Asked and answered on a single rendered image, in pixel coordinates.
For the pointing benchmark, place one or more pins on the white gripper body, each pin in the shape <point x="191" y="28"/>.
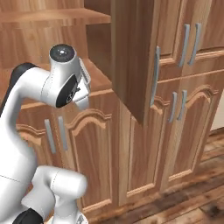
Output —
<point x="85" y="87"/>

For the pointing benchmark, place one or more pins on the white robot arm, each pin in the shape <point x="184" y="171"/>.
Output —
<point x="20" y="157"/>

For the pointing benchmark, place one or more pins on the open wooden cabinet door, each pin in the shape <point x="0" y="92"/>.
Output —
<point x="131" y="58"/>

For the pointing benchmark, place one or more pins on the arched wooden base cabinet door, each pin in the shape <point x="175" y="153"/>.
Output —
<point x="90" y="163"/>
<point x="192" y="137"/>
<point x="143" y="157"/>
<point x="39" y="140"/>

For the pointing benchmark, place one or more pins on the open wooden cabinet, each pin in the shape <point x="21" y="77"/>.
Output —
<point x="35" y="38"/>

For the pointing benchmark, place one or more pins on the wooden cabinet shelf board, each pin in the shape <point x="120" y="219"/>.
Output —
<point x="58" y="15"/>

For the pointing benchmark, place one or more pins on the wooden wall cabinet door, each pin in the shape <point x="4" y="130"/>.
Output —
<point x="167" y="29"/>
<point x="213" y="23"/>

